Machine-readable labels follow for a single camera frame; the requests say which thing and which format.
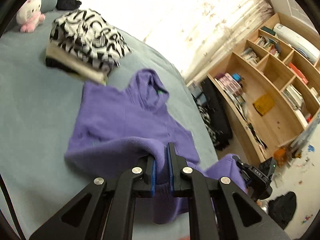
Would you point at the pink white plush toy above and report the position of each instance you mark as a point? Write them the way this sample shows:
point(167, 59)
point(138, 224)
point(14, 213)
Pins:
point(29, 16)

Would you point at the wooden bookshelf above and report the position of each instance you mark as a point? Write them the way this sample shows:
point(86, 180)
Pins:
point(263, 73)

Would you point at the black white clothes pile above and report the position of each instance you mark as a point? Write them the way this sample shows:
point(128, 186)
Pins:
point(209, 102)

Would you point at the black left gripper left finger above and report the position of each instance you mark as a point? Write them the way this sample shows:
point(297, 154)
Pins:
point(104, 209)

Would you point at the light blue fleece bedspread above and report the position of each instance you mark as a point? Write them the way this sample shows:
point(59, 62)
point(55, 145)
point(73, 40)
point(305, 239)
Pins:
point(39, 107)

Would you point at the yellow envelope on shelf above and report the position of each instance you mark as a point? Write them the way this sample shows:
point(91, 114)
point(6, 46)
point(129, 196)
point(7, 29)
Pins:
point(263, 104)

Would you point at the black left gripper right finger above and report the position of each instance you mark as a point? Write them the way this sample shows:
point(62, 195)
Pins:
point(218, 209)

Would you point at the purple zip hoodie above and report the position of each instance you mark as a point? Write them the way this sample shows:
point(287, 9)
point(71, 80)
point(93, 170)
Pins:
point(114, 128)

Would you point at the black white patterned folded garment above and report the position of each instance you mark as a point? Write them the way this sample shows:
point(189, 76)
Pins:
point(87, 36)

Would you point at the beige folded garment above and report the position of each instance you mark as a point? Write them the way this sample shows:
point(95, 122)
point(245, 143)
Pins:
point(58, 58)

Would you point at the black garment on floor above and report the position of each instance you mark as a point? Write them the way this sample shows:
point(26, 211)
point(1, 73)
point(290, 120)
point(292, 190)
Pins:
point(282, 209)

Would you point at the white floral curtain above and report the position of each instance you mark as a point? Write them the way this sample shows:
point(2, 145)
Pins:
point(191, 34)

